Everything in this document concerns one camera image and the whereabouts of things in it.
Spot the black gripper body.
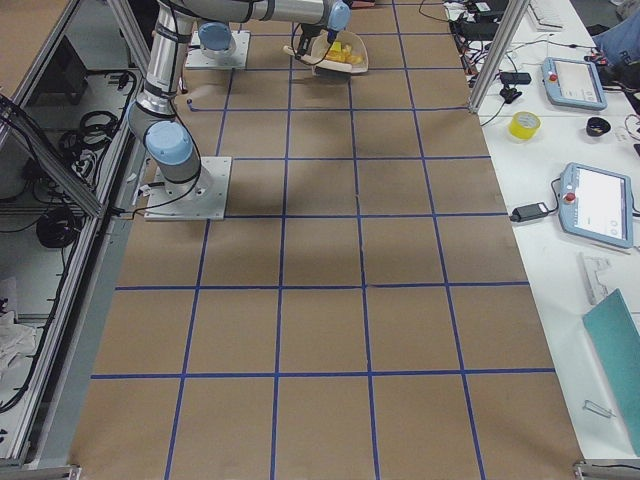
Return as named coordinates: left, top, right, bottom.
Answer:
left=294, top=25, right=320, bottom=58

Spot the teal folder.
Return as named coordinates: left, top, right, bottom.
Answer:
left=583, top=289, right=639, bottom=450

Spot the black power adapter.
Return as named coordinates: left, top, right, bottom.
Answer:
left=499, top=71, right=531, bottom=86

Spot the blue teach pendant far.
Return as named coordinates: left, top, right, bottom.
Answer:
left=541, top=57, right=608, bottom=111

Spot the beige plastic dustpan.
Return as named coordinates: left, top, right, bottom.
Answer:
left=301, top=30, right=369, bottom=75

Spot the yellow tape roll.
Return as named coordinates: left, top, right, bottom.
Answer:
left=508, top=111, right=541, bottom=141

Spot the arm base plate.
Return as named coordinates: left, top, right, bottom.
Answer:
left=144, top=156, right=232, bottom=221
left=185, top=30, right=251, bottom=70

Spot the black small bowl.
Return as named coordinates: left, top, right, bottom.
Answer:
left=585, top=116, right=611, bottom=138

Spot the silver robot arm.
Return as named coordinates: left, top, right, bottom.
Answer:
left=162, top=0, right=351, bottom=59
left=127, top=1, right=201, bottom=185

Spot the blue teach pendant near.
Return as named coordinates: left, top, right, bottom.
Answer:
left=558, top=162, right=634, bottom=249

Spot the black power brick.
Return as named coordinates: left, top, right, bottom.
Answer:
left=509, top=202, right=558, bottom=223

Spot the aluminium frame post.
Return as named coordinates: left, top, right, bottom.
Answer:
left=468, top=0, right=529, bottom=114

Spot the blue teach pendant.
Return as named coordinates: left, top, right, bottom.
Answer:
left=558, top=162, right=634, bottom=249
left=541, top=57, right=608, bottom=111

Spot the white cloth rag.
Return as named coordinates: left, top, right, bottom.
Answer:
left=0, top=277, right=39, bottom=381

